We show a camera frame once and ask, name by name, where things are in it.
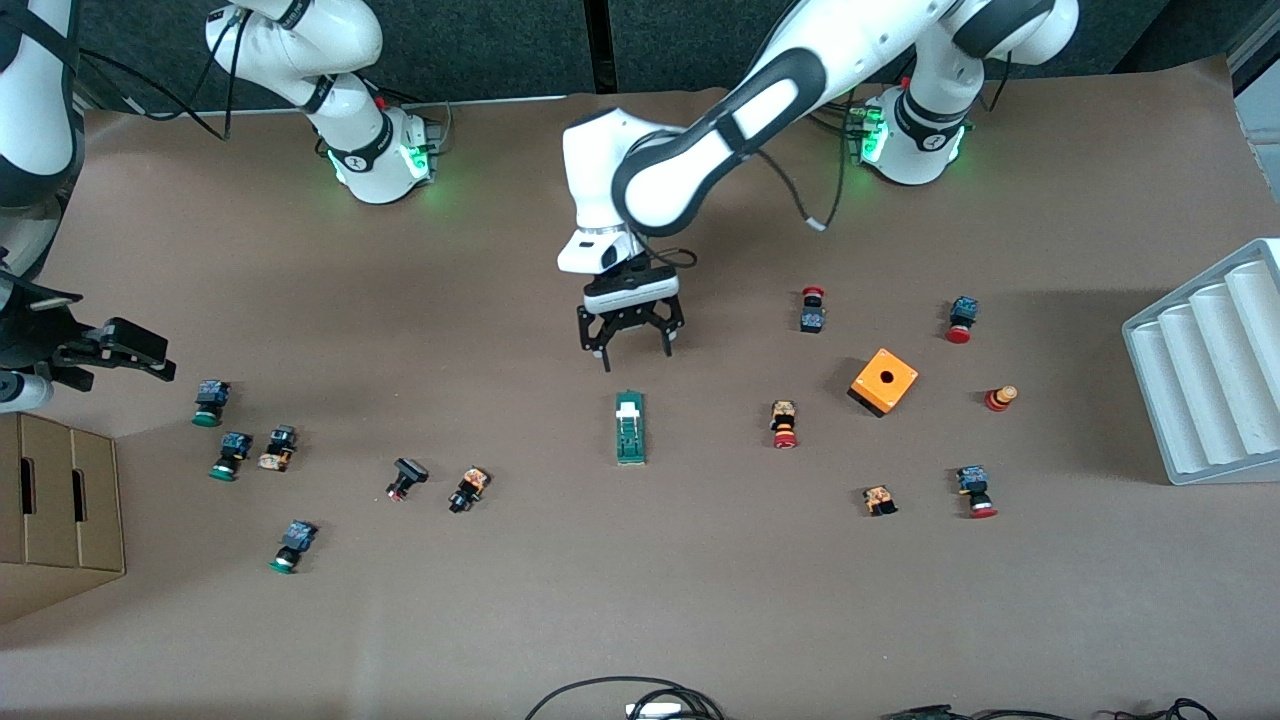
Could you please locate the green load switch white handle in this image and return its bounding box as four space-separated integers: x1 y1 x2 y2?
614 390 648 466

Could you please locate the green pushbutton blue block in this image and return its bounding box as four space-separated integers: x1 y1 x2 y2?
191 379 231 429
268 520 319 576
208 431 253 483

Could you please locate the brown cardboard box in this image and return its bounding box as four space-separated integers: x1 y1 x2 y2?
0 412 128 626

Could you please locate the black selector orange block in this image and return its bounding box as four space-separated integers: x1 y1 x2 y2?
447 465 492 515

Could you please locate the black pushbutton red base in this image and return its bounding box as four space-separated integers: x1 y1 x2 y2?
385 457 431 503

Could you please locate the grey ridged tray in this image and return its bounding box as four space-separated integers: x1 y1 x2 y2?
1122 237 1280 487

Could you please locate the black switch orange block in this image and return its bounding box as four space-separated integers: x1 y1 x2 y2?
257 424 299 473

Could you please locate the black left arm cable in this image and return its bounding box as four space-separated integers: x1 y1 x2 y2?
745 95 853 233

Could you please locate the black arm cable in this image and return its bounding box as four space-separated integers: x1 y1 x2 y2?
75 5 246 141
745 95 853 233

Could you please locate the orange button enclosure box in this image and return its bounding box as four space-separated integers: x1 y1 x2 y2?
848 347 920 419

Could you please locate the black base cable bundle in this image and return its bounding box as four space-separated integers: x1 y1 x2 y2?
805 95 863 141

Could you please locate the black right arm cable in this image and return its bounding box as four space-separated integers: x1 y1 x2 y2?
75 5 246 141

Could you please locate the black looped cable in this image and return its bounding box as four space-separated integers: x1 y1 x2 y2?
525 676 726 720

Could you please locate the grey metal frame rail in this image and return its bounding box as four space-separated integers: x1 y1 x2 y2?
1228 15 1280 136

